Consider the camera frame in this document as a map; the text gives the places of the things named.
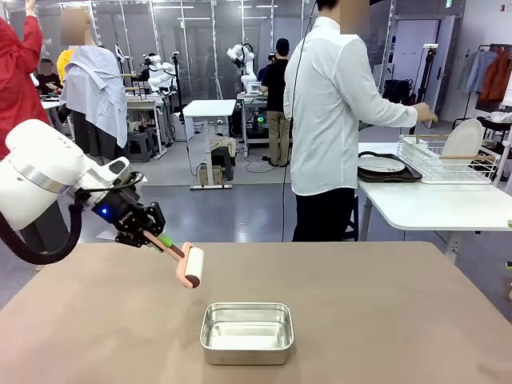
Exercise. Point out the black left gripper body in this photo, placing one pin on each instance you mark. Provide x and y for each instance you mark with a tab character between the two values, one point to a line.
118	208

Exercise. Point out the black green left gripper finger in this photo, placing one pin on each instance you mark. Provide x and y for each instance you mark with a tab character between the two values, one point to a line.
134	236
154	220

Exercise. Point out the pink lint roller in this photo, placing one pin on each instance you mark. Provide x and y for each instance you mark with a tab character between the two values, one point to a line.
192	266

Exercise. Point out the black serving tray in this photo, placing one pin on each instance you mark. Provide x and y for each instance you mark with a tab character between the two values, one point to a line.
412	174

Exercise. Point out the person's right forearm white sleeve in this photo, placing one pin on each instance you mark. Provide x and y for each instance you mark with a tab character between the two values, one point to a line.
396	110

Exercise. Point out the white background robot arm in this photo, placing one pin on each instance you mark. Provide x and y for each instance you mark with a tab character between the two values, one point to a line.
158	74
242	60

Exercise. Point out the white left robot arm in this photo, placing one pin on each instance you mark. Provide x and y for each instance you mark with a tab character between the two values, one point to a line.
44	168

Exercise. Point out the person's right hand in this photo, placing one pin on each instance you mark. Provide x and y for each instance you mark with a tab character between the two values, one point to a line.
425	114

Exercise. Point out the grey plastic stool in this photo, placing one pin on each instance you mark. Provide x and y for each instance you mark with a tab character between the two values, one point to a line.
140	146

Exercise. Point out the cardboard box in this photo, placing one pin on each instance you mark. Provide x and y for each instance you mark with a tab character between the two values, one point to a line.
210	176

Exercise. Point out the beige cloth pile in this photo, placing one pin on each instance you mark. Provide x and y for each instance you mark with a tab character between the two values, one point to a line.
224	143

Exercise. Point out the person in pale striped shirt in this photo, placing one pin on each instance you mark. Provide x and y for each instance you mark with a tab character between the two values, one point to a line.
94	88

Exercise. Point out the white standing desk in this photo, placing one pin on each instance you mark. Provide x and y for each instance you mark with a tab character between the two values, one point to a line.
210	108

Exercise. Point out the shiny metal tray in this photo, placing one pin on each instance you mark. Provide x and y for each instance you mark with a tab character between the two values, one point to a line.
246	336

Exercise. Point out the seated person in dark top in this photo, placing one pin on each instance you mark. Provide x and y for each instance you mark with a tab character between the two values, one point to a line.
47	78

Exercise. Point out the person in yellow top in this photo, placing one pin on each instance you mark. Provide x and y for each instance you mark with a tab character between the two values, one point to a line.
64	64

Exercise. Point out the person in red coat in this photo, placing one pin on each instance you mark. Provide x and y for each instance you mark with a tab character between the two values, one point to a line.
16	72

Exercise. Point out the person in black cap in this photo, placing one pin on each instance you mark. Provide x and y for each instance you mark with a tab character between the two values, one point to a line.
277	92

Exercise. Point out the person in white shirt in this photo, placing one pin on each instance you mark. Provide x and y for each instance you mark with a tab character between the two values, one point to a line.
324	120

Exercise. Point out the large white dinner plate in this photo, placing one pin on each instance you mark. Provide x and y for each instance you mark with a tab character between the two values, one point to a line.
380	163

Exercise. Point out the black bag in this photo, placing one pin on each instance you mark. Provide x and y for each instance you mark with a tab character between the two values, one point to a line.
398	92

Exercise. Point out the white side table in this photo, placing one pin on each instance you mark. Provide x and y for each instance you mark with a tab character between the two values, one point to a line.
432	204

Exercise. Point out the black tripod with orange top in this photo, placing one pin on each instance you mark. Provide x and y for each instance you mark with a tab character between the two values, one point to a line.
428	76

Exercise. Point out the white oval plate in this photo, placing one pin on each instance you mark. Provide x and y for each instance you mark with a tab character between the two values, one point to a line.
464	138

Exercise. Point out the light blue shirt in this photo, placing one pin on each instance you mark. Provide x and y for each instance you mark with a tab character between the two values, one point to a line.
478	70

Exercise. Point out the orange jacket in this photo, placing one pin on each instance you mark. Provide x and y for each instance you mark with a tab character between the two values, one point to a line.
498	76

